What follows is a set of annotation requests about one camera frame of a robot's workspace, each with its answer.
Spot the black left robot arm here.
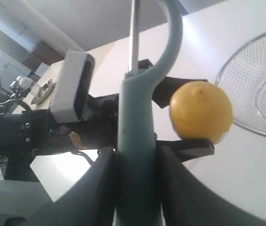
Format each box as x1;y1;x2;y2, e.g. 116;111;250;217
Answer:
0;89;119;165

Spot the teal handled peeler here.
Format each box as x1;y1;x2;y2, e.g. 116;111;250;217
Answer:
115;0;183;226

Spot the oval wire mesh basket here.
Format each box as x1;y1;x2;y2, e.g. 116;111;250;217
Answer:
215;32;266;137

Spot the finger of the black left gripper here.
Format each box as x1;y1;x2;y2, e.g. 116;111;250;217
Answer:
152;77;208;109
157;139;215;162

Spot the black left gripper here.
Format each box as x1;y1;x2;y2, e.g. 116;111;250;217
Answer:
48;92;119;151

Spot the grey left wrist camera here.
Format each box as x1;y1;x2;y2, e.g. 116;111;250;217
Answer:
49;50;95;123

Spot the yellow lemon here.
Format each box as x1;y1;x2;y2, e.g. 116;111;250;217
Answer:
169;81;234;145

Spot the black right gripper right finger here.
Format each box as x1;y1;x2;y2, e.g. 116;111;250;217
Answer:
156;146;266;226

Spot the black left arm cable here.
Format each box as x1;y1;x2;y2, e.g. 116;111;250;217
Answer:
0;141;105;172

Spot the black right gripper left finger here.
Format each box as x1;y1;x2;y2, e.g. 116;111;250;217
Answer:
4;148;116;226

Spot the cluttered background side table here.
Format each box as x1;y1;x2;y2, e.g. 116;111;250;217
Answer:
0;41;64;116

